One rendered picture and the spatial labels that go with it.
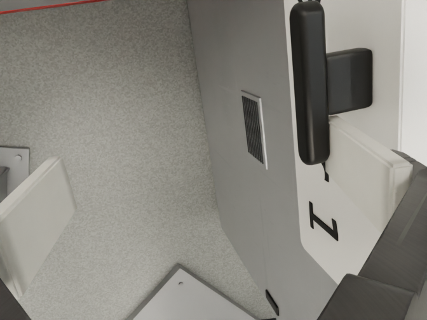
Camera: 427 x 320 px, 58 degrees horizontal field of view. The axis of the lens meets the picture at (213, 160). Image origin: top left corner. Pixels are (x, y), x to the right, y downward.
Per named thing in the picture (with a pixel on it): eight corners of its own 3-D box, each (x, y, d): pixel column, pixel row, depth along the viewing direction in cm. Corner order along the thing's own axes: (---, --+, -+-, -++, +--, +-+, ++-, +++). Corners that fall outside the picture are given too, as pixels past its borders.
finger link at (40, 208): (22, 300, 13) (0, 303, 13) (78, 209, 20) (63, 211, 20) (-7, 225, 12) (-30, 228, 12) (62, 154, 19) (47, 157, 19)
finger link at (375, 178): (391, 166, 12) (414, 162, 12) (323, 116, 19) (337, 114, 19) (389, 246, 13) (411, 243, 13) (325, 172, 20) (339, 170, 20)
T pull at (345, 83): (297, 161, 20) (310, 170, 18) (286, 4, 17) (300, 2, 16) (359, 146, 20) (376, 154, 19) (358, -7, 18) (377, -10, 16)
